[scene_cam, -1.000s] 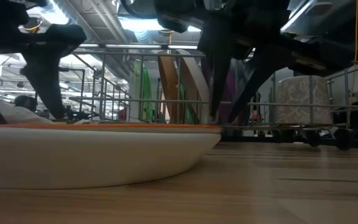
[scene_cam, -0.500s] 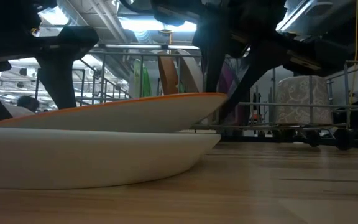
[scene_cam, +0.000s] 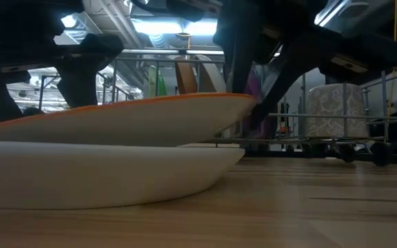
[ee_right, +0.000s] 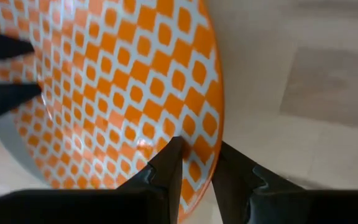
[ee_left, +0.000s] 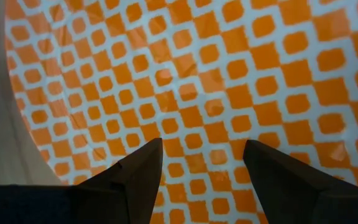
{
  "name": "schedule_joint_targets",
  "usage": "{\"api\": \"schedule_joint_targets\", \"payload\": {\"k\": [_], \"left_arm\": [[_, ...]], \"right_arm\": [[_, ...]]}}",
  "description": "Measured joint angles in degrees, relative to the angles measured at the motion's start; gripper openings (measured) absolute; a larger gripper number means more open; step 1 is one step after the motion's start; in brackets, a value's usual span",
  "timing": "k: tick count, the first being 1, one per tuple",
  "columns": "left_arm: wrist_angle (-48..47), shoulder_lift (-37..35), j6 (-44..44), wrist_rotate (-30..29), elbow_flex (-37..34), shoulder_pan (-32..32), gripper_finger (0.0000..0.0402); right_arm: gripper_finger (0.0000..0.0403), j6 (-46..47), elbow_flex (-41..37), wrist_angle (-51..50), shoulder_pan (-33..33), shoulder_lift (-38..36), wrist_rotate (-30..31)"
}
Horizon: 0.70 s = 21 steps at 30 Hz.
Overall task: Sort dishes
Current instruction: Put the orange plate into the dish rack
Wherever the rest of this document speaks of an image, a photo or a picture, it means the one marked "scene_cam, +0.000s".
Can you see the tan wooden plate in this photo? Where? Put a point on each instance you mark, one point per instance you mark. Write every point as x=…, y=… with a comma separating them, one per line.
x=185, y=77

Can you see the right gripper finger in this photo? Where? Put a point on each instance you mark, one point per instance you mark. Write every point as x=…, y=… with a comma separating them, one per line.
x=241, y=34
x=295, y=65

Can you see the black metal table frame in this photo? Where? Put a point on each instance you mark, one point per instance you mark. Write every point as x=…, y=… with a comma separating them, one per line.
x=322, y=154

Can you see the orange-rimmed white plate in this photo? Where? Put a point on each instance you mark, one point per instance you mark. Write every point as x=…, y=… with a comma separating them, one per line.
x=115, y=120

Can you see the deep cream white plate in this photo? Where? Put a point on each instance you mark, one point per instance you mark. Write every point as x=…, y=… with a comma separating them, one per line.
x=98, y=172

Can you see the patterned beige bowl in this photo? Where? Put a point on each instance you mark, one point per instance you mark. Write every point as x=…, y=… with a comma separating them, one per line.
x=333, y=110

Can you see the silver ventilation duct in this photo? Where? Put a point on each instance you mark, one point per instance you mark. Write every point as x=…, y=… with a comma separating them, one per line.
x=95, y=17

